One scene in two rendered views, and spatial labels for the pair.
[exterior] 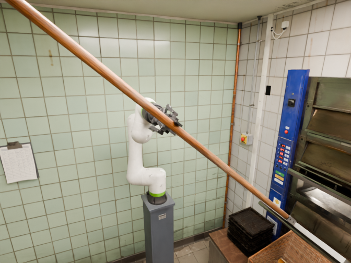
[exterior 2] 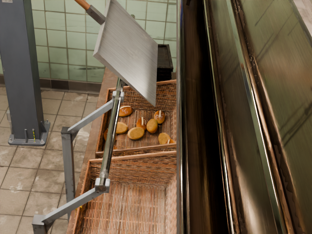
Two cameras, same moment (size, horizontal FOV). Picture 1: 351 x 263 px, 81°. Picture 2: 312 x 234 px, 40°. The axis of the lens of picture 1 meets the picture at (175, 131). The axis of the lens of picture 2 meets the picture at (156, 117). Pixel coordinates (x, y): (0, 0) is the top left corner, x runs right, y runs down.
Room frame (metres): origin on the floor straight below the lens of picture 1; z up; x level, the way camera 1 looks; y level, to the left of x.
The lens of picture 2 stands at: (-0.57, -1.56, 2.20)
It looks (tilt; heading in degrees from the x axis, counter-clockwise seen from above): 39 degrees down; 20
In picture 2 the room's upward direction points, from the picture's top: 6 degrees clockwise
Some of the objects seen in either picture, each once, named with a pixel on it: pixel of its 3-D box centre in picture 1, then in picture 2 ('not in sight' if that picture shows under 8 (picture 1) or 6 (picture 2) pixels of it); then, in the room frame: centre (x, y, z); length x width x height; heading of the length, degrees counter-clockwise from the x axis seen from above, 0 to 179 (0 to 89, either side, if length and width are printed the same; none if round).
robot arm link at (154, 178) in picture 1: (155, 180); not in sight; (1.36, 0.15, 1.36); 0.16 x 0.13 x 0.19; 84
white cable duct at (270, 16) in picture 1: (255, 142); not in sight; (1.94, -0.80, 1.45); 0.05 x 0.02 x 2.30; 22
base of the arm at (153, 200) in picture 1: (154, 191); not in sight; (1.41, 0.16, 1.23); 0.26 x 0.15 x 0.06; 26
